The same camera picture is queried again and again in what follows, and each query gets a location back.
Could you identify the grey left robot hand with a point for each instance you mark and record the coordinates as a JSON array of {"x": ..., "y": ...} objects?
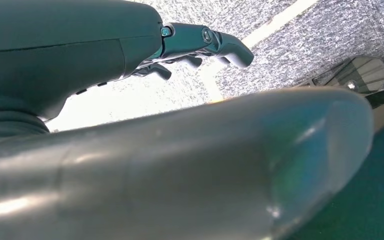
[{"x": 62, "y": 49}]

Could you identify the dark glossy robot foot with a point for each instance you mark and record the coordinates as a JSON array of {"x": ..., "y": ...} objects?
[{"x": 361, "y": 74}]

